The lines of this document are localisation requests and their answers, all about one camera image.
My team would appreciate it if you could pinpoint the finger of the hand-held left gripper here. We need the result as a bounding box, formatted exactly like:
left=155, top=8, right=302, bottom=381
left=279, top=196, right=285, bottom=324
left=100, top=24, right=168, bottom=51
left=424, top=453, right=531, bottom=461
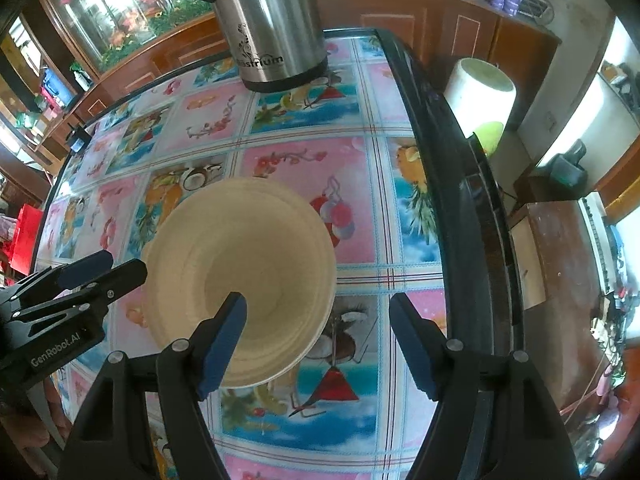
left=5, top=249, right=115, bottom=307
left=9, top=258, right=149, bottom=327

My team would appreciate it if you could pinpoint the blue plastic box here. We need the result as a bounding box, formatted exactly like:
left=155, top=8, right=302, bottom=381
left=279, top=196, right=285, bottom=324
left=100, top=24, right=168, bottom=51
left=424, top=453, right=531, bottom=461
left=42, top=69, right=76, bottom=110

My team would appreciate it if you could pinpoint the wire basket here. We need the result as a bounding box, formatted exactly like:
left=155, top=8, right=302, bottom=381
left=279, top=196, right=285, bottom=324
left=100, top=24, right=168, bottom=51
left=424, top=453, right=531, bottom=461
left=520, top=0, right=556, bottom=26

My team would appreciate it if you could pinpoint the dark grey desk device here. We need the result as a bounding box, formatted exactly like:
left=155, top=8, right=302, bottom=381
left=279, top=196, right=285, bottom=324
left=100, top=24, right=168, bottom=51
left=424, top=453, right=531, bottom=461
left=549, top=139, right=589, bottom=188

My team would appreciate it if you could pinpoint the stainless steel kettle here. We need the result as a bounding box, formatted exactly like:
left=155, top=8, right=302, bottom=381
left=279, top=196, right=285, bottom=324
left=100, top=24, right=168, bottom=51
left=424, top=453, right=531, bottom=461
left=154, top=0, right=329, bottom=94

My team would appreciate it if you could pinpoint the wooden side table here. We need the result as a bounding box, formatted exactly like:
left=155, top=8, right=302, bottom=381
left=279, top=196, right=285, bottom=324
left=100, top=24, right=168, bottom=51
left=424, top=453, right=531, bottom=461
left=507, top=200, right=603, bottom=411

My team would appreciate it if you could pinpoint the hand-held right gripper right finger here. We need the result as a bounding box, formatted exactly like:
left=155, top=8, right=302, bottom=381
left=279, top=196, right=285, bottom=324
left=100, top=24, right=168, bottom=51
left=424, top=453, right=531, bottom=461
left=388, top=291, right=585, bottom=480

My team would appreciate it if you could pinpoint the cream white bowl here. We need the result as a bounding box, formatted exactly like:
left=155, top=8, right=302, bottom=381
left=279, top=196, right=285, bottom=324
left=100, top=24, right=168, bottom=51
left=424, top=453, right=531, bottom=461
left=141, top=176, right=337, bottom=389

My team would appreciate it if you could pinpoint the red gift bag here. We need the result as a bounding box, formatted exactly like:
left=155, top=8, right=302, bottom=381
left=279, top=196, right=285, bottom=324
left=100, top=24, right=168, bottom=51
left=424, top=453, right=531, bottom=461
left=9, top=204, right=45, bottom=272

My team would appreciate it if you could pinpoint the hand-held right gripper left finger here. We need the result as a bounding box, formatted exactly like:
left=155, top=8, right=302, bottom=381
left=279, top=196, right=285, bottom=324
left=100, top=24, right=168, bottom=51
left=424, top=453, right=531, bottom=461
left=56, top=291, right=249, bottom=480

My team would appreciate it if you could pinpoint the person's left hand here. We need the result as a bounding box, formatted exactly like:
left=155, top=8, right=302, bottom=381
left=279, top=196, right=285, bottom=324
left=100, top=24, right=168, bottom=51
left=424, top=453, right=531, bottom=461
left=0, top=377, right=67, bottom=462

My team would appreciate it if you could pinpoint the printed fruit tablecloth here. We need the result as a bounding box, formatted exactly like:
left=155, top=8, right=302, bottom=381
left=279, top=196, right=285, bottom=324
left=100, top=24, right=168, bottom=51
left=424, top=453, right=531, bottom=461
left=32, top=30, right=451, bottom=480

